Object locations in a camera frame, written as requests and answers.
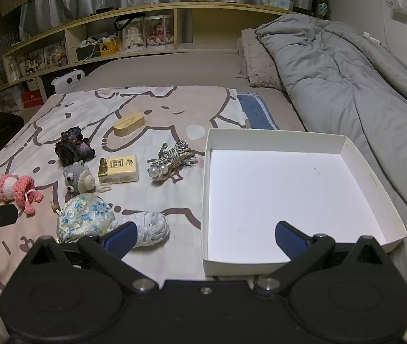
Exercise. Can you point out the dark crochet toy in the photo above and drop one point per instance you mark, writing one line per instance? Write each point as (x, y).
(71, 147)

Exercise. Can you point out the grey duvet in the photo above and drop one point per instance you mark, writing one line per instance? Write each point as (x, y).
(332, 71)

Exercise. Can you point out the display case with white doll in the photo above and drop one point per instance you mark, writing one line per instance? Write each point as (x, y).
(133, 36)

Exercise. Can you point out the beige bed mattress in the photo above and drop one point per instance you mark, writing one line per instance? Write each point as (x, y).
(171, 68)

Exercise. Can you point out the wooden headboard shelf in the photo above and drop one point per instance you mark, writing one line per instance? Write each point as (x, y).
(177, 28)

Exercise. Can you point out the dark green box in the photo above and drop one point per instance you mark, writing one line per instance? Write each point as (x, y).
(87, 53)

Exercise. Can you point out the pink crochet doll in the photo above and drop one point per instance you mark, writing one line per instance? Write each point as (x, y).
(13, 186)

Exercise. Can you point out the grey crochet toy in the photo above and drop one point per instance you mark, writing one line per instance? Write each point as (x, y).
(78, 179)

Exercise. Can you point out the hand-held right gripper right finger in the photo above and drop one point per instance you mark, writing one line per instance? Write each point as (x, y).
(289, 239)

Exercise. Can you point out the yellow tissue pack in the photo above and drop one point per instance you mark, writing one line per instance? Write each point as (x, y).
(119, 170)

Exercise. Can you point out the tissue box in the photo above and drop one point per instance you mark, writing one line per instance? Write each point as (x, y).
(278, 3)

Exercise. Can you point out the white yarn ball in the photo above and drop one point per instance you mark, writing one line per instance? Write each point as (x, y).
(149, 227)

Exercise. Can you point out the row of small figurines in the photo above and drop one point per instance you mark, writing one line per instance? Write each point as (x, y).
(38, 59)

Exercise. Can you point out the oval wooden box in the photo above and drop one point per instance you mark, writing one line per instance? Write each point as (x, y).
(130, 123)

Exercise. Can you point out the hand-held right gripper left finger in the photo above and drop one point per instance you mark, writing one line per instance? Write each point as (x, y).
(121, 239)

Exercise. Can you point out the floral embroidered pouch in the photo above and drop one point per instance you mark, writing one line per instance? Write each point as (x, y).
(81, 215)

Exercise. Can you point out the display case with red doll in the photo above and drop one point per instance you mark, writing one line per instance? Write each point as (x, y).
(157, 32)

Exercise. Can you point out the red box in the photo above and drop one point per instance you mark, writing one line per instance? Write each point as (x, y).
(31, 99)

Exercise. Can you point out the printed cartoon blanket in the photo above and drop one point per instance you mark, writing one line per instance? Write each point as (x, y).
(81, 114)

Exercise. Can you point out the clear storage box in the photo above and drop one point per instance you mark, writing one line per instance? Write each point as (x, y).
(8, 99)

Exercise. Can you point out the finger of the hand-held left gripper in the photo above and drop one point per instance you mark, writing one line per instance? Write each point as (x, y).
(4, 215)

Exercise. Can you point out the glass bottle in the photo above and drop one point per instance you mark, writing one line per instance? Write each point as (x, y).
(322, 7)

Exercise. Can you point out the grey pillow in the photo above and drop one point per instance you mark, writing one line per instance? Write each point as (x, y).
(257, 61)

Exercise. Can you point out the clear plastic box of accessories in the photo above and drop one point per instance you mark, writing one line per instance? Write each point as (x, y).
(278, 193)

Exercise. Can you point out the yellow bucket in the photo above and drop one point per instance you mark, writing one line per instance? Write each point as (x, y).
(108, 47)

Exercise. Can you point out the blue towel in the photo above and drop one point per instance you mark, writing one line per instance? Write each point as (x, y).
(257, 111)

